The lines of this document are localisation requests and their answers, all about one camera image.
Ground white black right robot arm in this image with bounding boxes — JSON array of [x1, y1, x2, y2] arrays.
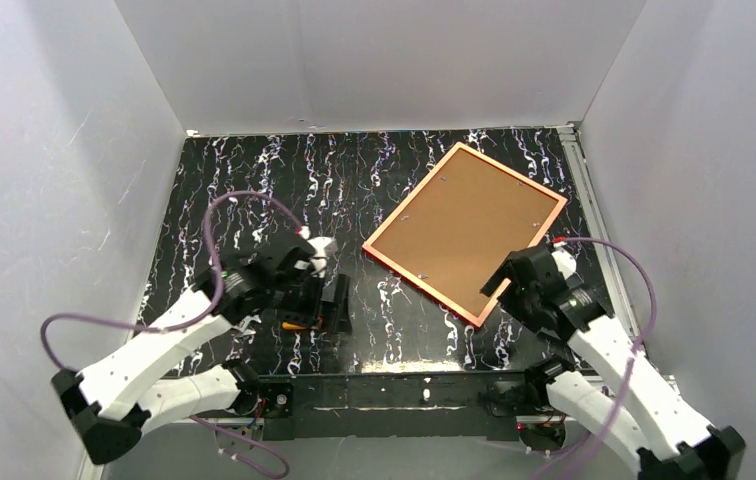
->
[[481, 239, 746, 479]]

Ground red picture frame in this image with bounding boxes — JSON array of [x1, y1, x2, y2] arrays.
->
[[362, 142, 567, 328]]

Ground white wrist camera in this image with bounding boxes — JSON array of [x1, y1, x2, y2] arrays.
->
[[551, 242, 577, 279], [298, 226, 338, 278]]

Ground aluminium rail front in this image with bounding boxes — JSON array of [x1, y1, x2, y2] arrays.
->
[[76, 377, 707, 480]]

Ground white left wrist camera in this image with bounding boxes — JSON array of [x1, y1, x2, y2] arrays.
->
[[298, 226, 338, 278]]

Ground small silver wrench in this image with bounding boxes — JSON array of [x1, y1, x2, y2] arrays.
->
[[236, 315, 262, 338]]

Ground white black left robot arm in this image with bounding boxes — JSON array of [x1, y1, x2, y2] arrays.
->
[[51, 237, 351, 465]]

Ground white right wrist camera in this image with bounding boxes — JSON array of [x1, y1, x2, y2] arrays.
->
[[551, 242, 577, 279]]

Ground orange handled screwdriver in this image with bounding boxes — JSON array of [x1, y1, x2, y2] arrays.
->
[[281, 322, 322, 331]]

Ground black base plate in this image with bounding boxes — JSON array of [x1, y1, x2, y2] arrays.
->
[[254, 371, 576, 441]]

